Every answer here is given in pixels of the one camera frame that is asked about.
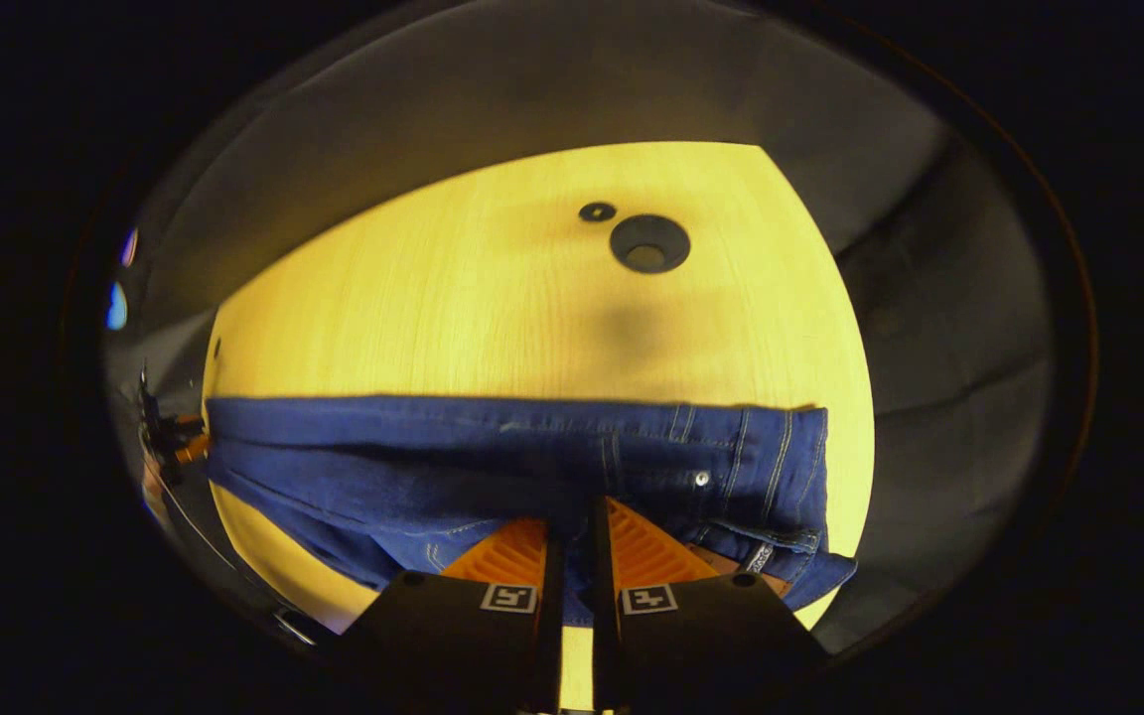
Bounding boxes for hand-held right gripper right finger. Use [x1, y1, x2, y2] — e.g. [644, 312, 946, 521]
[587, 495, 831, 714]

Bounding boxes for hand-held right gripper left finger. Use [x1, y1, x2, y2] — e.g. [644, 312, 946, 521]
[334, 514, 568, 714]

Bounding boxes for blue jeans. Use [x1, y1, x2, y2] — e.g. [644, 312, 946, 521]
[203, 395, 861, 629]

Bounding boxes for large black round table grommet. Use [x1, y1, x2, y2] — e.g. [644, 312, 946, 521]
[609, 214, 692, 275]

